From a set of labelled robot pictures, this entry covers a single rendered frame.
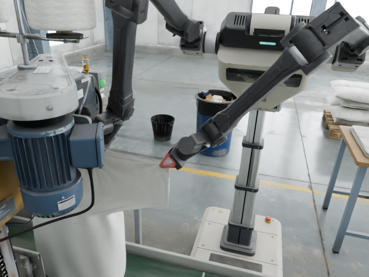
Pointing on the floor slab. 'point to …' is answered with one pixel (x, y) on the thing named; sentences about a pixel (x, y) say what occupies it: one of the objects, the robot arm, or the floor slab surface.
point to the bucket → (162, 127)
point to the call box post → (138, 226)
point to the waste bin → (212, 109)
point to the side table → (346, 140)
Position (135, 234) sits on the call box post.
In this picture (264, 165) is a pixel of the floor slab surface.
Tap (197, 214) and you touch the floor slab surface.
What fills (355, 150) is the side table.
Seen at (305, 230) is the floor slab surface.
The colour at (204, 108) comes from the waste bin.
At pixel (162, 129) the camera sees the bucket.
